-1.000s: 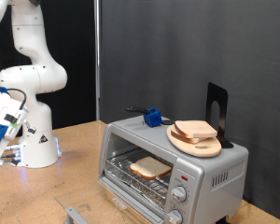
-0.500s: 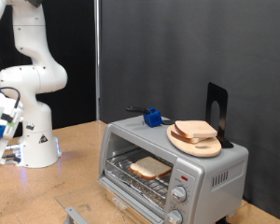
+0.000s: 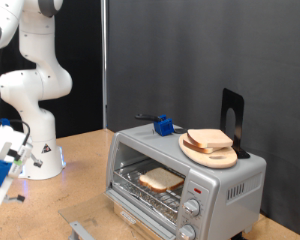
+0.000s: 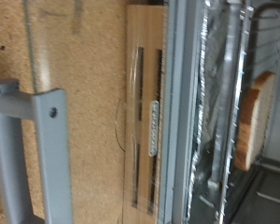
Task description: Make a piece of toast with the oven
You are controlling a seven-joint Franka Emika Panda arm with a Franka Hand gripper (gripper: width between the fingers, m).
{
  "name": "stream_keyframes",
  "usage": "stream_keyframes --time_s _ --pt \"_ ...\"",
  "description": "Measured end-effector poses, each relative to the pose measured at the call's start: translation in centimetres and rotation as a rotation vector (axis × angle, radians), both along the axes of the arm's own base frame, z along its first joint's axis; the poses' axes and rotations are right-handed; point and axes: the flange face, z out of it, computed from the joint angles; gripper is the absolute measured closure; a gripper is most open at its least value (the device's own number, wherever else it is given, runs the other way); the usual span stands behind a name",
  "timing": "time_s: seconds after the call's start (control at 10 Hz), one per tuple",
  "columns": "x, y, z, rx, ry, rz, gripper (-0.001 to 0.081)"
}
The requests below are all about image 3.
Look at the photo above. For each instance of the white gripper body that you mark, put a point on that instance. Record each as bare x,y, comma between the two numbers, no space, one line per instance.
0,196

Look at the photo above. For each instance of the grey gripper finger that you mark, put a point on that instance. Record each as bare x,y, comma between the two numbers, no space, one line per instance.
15,199
36,162

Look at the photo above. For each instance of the black spatula with blue block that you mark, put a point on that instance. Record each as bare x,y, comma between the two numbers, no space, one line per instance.
163,126

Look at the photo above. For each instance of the silver oven knob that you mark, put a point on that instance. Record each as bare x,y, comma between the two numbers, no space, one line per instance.
187,232
191,207

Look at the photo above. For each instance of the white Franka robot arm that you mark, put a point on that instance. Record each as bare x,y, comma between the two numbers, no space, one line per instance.
33,90

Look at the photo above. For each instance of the red oven indicator light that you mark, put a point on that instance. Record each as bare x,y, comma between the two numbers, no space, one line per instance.
197,191

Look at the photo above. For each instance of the silver toaster oven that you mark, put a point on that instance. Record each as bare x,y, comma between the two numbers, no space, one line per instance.
216,186

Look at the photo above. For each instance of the aluminium foil crumb tray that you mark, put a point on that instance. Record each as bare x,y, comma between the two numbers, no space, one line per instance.
130,189

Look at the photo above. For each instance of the vertical metal pole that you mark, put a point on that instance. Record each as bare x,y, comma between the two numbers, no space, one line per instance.
104,50

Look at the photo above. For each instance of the oval wooden cutting board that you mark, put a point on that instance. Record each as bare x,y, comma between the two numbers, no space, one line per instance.
216,161

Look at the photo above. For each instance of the black metal bookend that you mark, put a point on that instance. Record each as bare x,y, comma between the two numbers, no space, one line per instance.
238,110

